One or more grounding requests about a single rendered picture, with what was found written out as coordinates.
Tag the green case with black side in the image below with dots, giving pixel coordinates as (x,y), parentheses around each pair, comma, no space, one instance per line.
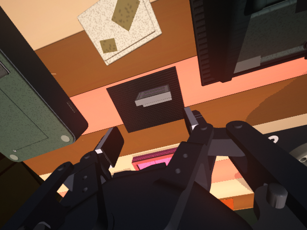
(28,105)

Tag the black flat plate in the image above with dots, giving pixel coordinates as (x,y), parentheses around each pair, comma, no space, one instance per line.
(283,146)

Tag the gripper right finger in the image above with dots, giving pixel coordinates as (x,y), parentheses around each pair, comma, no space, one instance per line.
(192,153)

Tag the magenta tray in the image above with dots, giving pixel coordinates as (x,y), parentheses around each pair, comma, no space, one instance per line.
(149,161)

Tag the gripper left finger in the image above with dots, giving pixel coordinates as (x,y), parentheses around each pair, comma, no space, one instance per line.
(110,146)

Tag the grey gauge tray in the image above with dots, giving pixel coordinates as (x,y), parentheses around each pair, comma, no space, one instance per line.
(153,97)

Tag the cream speckled paper sheet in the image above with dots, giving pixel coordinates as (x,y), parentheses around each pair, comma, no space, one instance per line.
(100,26)

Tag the orange block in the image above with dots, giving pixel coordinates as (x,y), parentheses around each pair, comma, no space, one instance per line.
(227,204)

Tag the grey round disc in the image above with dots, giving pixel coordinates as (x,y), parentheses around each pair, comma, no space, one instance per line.
(299,157)

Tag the black typewriter body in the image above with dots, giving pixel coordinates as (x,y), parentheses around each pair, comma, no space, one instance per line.
(216,43)

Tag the small olive speckled card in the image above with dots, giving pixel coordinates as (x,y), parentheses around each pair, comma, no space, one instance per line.
(108,46)

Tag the large olive speckled card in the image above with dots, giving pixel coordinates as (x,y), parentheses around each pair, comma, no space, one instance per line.
(125,13)

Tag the black ribbed mat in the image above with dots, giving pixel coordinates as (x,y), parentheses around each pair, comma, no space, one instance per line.
(153,115)

